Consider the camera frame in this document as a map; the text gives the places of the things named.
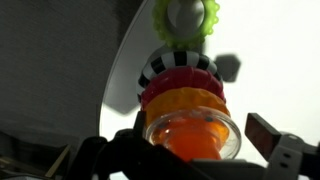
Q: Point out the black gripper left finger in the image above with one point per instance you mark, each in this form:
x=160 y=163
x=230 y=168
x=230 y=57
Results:
x=139 y=125

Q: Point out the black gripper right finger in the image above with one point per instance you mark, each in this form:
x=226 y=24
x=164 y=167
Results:
x=263 y=136

